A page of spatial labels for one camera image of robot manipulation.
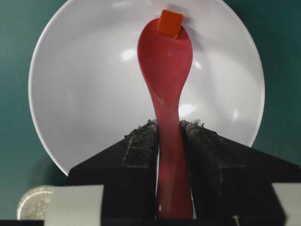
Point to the silver round disc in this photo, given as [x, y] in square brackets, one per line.
[33, 204]

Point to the white bowl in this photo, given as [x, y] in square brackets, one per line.
[86, 90]

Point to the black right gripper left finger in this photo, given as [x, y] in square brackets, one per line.
[116, 187]

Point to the red orange block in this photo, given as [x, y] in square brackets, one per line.
[170, 23]

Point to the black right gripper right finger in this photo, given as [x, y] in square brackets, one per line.
[235, 185]

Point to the red plastic spoon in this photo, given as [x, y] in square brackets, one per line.
[165, 63]

